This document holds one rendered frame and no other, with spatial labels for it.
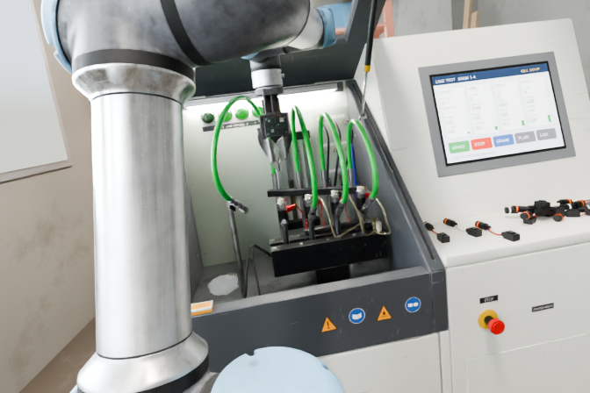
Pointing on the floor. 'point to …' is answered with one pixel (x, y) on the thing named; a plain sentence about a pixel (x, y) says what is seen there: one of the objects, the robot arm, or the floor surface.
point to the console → (557, 168)
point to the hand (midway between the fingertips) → (278, 166)
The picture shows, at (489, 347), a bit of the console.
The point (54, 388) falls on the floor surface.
